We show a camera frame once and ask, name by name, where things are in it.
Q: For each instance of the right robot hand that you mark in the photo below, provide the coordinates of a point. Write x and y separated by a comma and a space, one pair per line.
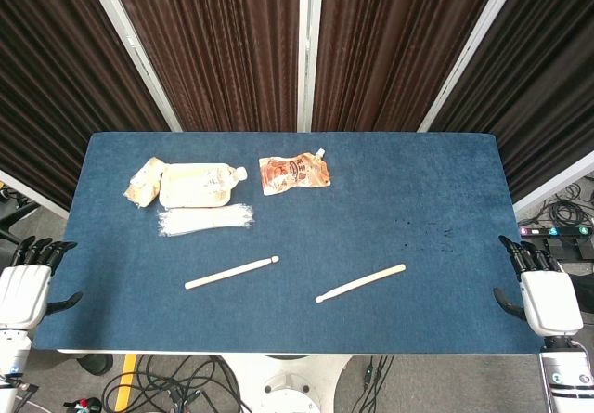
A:
550, 299

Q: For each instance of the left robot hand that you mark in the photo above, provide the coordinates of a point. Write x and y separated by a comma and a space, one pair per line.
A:
23, 292

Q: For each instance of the wooden drumstick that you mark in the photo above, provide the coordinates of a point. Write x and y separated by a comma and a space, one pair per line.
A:
232, 273
359, 283

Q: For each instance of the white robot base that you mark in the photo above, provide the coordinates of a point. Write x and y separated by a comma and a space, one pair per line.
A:
287, 385

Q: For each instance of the black power strip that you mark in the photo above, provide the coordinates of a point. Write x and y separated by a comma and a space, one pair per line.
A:
557, 231

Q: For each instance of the black office chair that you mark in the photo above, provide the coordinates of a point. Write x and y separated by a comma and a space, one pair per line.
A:
14, 220

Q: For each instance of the yellow floor tape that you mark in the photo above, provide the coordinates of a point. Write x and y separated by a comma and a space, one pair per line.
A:
125, 380

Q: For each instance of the cream snack packet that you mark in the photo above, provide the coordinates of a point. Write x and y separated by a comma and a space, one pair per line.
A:
144, 183

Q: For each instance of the white noodle bundle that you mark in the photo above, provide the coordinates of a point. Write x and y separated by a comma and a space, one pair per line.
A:
204, 220

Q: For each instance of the flat clear plastic bottle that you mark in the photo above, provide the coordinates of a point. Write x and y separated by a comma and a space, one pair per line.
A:
195, 185

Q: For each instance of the dark brown curtain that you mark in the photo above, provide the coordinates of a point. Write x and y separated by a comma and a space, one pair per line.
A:
55, 83
390, 51
533, 83
218, 51

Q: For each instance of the blue table cloth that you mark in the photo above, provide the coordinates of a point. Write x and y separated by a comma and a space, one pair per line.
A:
325, 227

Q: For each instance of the orange spout pouch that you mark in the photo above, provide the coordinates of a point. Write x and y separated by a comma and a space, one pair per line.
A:
292, 174

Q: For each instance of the white partition frame post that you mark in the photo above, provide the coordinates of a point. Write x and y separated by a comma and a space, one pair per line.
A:
468, 51
134, 51
308, 51

